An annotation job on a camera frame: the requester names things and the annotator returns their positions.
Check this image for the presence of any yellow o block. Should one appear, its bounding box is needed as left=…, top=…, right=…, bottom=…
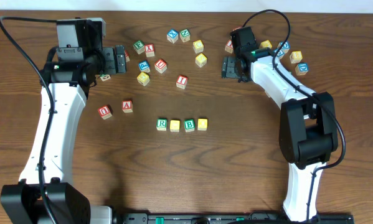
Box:
left=170, top=119, right=181, bottom=133
left=197, top=118, right=208, bottom=131

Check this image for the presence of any green B block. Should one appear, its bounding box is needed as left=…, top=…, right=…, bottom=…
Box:
left=184, top=119, right=196, bottom=132

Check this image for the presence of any green R block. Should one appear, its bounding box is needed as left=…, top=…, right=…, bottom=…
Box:
left=156, top=118, right=167, bottom=131

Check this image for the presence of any yellow O block front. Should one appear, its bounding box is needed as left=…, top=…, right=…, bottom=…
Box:
left=170, top=119, right=181, bottom=133

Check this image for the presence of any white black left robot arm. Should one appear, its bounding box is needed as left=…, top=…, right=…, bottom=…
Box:
left=0, top=45, right=126, bottom=223

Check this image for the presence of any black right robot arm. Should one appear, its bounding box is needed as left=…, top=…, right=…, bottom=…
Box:
left=222, top=49, right=344, bottom=222

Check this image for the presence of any green J block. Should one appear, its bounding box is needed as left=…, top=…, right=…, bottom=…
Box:
left=100, top=75, right=111, bottom=82

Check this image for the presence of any red G block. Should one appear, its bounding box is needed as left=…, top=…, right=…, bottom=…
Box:
left=125, top=50, right=130, bottom=62

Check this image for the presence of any red I block right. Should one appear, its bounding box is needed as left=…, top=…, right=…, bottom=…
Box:
left=225, top=40, right=234, bottom=54

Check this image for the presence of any red i block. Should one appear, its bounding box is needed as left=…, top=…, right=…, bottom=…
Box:
left=225, top=40, right=234, bottom=54
left=176, top=75, right=188, bottom=89

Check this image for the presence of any green F block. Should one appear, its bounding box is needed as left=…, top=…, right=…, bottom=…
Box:
left=133, top=40, right=145, bottom=54

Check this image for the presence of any blue P block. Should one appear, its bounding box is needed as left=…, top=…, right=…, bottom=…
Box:
left=138, top=60, right=150, bottom=73

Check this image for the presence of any yellow block soccer side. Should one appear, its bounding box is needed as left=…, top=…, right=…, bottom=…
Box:
left=259, top=40, right=272, bottom=49

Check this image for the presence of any yellow block lower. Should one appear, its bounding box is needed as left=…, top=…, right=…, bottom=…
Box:
left=195, top=53, right=207, bottom=67

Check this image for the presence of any yellow block by P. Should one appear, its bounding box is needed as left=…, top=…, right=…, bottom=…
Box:
left=137, top=72, right=150, bottom=86

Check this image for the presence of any red Y block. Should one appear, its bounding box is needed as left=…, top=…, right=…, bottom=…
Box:
left=144, top=44, right=155, bottom=57

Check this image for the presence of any blue 5 block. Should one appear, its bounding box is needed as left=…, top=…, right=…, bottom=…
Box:
left=273, top=49, right=285, bottom=59

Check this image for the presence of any yellow block upper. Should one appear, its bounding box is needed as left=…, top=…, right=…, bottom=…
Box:
left=192, top=40, right=204, bottom=54

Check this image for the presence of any red A block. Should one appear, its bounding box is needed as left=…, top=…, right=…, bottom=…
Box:
left=121, top=100, right=133, bottom=113

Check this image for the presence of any blue D block upper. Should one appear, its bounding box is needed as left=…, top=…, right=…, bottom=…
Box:
left=277, top=41, right=290, bottom=54

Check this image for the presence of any blue d block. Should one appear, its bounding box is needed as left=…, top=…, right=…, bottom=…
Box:
left=277, top=41, right=290, bottom=54
left=295, top=63, right=309, bottom=76

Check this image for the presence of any red U block middle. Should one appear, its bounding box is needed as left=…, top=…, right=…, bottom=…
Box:
left=154, top=59, right=167, bottom=73

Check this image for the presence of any red u block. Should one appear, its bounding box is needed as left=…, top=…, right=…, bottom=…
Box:
left=98, top=105, right=112, bottom=119
left=154, top=59, right=167, bottom=73

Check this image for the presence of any red U block near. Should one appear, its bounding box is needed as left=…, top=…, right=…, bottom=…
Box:
left=98, top=105, right=112, bottom=119

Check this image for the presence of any red I block left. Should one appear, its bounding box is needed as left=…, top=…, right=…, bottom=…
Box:
left=176, top=75, right=188, bottom=89

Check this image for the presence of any yellow 8 block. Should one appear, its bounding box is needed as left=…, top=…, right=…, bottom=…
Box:
left=290, top=51, right=303, bottom=64

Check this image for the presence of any green N block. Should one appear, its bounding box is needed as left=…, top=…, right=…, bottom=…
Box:
left=179, top=29, right=191, bottom=42

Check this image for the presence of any blue D block right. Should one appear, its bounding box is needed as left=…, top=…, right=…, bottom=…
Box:
left=295, top=63, right=309, bottom=76

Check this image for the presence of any blue X block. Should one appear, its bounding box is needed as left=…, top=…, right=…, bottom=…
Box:
left=167, top=29, right=179, bottom=44

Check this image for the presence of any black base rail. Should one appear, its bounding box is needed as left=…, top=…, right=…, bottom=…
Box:
left=112, top=211, right=355, bottom=224

